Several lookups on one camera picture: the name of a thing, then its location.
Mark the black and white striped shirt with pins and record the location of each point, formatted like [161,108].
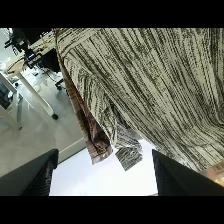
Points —
[153,83]

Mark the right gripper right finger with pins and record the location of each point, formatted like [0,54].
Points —
[180,180]

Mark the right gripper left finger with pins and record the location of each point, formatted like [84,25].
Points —
[30,176]

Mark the white desk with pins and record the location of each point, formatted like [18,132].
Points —
[31,90]

